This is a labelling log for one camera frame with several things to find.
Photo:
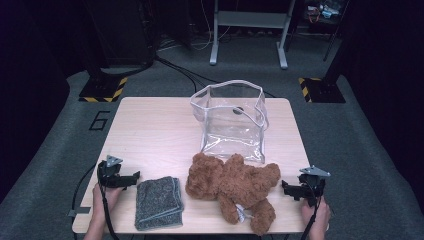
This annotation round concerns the grey tape strip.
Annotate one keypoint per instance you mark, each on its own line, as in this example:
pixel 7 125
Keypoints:
pixel 80 211

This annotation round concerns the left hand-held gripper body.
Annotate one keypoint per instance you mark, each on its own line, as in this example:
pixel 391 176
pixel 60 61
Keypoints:
pixel 111 178

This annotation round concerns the person's left hand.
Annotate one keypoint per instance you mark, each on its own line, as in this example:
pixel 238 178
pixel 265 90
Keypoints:
pixel 100 203

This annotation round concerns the grey towel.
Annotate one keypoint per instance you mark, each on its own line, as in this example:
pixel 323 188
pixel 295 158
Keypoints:
pixel 158 203

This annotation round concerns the cluttered dark shelf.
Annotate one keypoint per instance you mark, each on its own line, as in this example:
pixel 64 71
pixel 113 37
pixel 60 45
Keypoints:
pixel 321 13

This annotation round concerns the person's right hand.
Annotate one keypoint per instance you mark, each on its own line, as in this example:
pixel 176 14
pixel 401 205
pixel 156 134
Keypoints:
pixel 320 215

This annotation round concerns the black cabinet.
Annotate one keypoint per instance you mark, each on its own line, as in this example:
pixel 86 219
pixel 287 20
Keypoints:
pixel 123 30

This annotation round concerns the black stand with striped base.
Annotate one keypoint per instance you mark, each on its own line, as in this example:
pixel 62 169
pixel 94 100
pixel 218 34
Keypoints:
pixel 103 90
pixel 321 90

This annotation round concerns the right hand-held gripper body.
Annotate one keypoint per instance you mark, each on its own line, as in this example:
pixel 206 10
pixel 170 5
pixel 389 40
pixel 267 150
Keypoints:
pixel 311 186

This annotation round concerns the clear plastic bag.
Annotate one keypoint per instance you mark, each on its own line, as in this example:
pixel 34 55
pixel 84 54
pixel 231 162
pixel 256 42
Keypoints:
pixel 230 130

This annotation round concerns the white metal stand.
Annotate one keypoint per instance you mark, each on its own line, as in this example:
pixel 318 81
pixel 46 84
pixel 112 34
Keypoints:
pixel 250 19

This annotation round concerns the brown teddy bear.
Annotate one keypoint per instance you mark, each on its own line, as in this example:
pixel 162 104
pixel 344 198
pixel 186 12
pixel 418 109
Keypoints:
pixel 233 183

